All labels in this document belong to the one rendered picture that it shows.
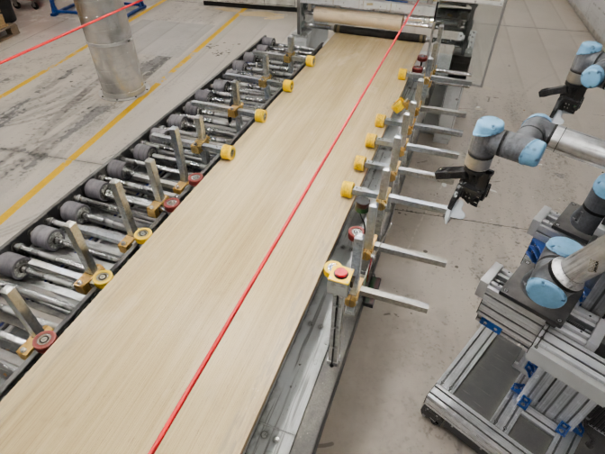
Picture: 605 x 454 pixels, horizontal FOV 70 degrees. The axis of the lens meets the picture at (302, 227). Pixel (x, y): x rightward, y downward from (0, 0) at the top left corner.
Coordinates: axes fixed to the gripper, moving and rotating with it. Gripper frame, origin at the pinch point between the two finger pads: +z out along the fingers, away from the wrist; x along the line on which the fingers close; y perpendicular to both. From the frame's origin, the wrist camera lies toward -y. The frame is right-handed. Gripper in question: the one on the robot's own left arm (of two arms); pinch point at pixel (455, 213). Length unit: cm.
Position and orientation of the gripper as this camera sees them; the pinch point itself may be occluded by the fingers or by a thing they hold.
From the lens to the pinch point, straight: 156.1
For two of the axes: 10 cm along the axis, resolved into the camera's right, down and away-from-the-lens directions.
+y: 7.2, 4.7, -5.1
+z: 0.0, 7.4, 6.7
